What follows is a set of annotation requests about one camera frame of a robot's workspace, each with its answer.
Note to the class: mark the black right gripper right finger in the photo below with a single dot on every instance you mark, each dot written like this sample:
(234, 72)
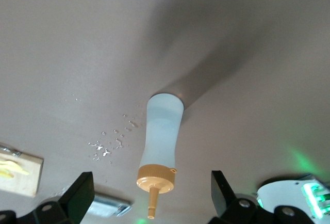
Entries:
(227, 203)

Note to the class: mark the yellow plastic fork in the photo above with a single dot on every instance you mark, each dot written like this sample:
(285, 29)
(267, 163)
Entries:
(15, 167)

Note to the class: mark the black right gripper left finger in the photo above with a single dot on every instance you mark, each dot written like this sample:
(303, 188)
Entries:
(77, 198)

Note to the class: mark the translucent sauce bottle orange cap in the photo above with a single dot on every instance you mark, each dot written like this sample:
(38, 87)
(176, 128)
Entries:
(161, 131)

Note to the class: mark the grey digital kitchen scale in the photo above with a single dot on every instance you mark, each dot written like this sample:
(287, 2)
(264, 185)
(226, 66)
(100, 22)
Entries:
(108, 204)

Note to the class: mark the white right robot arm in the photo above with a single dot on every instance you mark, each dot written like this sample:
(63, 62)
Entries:
(281, 193)

